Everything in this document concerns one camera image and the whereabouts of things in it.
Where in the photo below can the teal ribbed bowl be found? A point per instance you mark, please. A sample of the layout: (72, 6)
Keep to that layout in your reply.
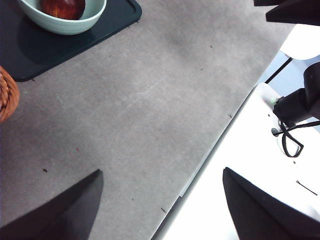
(65, 26)

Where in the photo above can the brown wicker basket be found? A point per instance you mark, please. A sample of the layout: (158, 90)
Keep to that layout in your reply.
(7, 97)

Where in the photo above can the black rectangular tray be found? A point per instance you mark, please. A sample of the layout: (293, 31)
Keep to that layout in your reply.
(50, 52)

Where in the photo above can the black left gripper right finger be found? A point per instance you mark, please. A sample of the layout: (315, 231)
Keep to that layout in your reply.
(262, 217)

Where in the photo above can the dark purple plum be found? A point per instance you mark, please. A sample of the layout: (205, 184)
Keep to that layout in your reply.
(62, 8)

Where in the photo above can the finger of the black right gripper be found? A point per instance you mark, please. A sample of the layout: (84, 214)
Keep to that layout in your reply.
(297, 13)
(265, 2)

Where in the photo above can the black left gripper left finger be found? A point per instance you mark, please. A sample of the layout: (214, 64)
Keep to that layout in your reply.
(62, 215)

